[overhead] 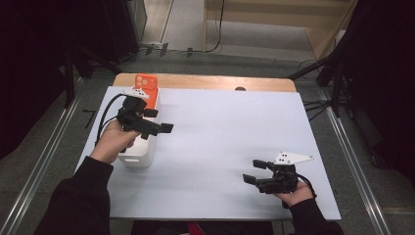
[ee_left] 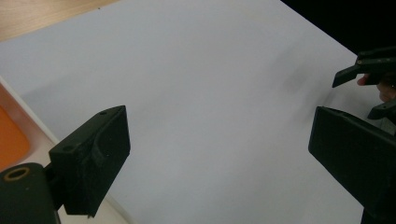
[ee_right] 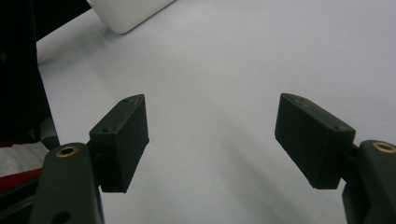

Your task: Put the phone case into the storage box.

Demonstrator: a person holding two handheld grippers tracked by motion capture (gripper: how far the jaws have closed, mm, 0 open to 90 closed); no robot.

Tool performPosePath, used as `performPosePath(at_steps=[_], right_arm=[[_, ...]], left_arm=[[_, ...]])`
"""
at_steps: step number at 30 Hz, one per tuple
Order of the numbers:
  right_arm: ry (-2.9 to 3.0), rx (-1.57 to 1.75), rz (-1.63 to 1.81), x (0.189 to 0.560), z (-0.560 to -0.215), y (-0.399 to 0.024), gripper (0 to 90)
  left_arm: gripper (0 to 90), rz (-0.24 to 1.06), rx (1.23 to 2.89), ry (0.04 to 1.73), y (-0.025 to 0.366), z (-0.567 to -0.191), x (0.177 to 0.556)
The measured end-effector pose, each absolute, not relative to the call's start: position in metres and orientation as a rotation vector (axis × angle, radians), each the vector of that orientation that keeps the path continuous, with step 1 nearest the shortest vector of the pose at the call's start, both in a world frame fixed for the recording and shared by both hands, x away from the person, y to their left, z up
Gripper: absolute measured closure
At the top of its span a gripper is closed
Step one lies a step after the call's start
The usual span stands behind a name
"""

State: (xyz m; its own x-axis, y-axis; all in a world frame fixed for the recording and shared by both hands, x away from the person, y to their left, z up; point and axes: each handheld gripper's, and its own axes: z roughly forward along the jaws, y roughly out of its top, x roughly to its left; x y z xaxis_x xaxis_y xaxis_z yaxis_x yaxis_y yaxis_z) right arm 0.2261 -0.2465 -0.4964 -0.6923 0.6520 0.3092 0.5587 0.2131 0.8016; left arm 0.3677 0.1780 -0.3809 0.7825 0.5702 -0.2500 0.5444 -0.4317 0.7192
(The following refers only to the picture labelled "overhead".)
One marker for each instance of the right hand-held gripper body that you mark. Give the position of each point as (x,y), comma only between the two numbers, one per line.
(280,179)

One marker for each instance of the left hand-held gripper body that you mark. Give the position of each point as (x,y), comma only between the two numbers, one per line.
(133,114)

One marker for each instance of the light wooden shelf unit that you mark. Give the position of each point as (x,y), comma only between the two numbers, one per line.
(261,11)

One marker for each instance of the person's right hand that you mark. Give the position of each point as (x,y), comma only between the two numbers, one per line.
(295,196)

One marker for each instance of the person's dark lap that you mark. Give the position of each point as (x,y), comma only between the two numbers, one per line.
(228,228)

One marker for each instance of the black curtain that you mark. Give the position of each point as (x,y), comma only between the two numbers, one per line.
(26,81)
(385,81)

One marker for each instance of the orange phone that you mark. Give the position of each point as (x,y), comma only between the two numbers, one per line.
(147,88)

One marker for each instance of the black metal stand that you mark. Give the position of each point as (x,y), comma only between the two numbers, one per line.
(69,81)
(336,91)

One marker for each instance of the person's left hand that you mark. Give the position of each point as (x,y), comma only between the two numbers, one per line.
(112,143)

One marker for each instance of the metal floor rail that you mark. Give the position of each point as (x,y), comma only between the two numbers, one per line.
(39,166)
(355,173)

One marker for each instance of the wooden table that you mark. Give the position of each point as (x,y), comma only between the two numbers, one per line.
(195,81)

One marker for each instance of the white plastic storage box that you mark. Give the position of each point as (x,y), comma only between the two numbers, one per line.
(142,153)

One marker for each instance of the white table board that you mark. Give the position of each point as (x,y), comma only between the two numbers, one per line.
(228,147)

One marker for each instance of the dark cabinet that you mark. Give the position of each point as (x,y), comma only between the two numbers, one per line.
(107,29)

